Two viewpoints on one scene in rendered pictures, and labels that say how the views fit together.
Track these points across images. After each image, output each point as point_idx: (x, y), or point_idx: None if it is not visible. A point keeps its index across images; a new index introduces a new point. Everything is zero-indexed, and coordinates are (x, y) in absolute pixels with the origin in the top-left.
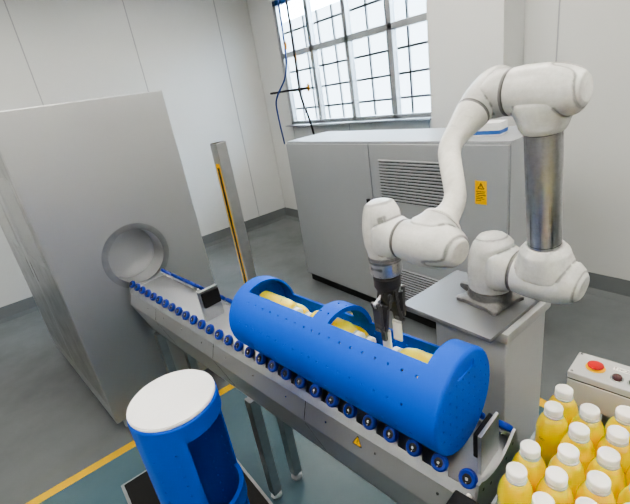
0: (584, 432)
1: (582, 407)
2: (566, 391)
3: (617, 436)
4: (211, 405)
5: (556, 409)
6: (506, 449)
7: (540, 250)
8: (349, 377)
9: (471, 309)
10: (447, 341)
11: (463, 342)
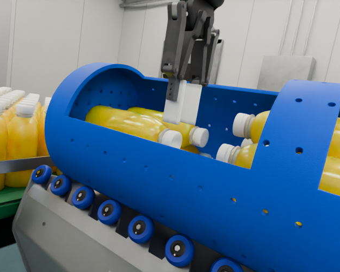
0: (27, 102)
1: (1, 101)
2: None
3: (7, 99)
4: None
5: (26, 105)
6: (55, 175)
7: None
8: (228, 129)
9: None
10: (116, 63)
11: (95, 65)
